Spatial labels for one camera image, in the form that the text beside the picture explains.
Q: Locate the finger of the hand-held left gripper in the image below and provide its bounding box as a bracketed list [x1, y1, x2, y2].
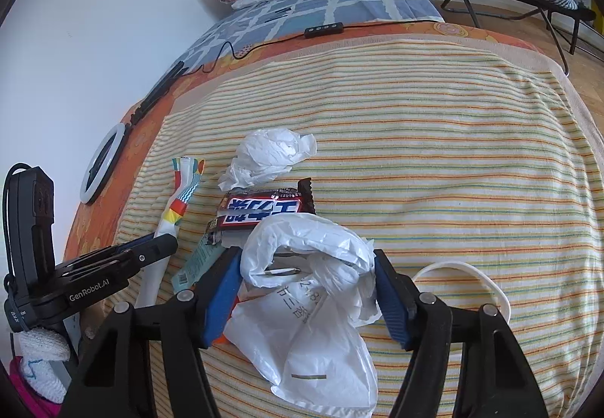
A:
[112, 234, 159, 255]
[133, 233, 179, 268]

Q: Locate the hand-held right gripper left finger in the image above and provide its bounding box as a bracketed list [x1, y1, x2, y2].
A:
[59, 246, 244, 418]

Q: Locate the black tripod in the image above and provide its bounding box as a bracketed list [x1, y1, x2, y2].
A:
[129, 61, 186, 126]

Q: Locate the white tissue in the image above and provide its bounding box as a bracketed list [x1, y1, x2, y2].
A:
[217, 128, 318, 192]

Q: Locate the striped towel blanket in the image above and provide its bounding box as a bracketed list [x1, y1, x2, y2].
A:
[94, 34, 604, 418]

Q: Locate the person's left hand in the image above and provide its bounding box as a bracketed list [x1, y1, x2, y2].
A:
[18, 326, 71, 404]

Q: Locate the white cord loop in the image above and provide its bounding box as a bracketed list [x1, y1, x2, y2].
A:
[411, 261, 512, 322]

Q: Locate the pink clothing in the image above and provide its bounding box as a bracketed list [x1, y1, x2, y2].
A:
[8, 356, 60, 418]

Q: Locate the colourful striped paper packet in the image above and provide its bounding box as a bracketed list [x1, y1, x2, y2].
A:
[137, 156, 207, 308]

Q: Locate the brown chocolate bar wrapper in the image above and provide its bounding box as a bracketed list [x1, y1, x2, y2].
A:
[208, 177, 317, 244]

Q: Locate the blue checked bedsheet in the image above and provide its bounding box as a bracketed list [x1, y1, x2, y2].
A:
[177, 0, 444, 70]

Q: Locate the black cable with inline remote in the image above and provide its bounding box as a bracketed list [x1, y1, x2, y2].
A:
[186, 19, 444, 74]

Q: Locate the orange blanket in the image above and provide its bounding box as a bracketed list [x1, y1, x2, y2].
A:
[63, 19, 560, 263]

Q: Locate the white ring light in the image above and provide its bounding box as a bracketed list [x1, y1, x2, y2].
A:
[79, 123, 128, 206]

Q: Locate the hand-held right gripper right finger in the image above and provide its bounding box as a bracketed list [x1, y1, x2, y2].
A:
[373, 249, 550, 418]

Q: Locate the teal wrapper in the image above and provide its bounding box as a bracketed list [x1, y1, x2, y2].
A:
[171, 220, 222, 294]

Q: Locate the white plastic bag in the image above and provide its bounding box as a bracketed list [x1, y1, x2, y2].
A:
[224, 213, 383, 416]

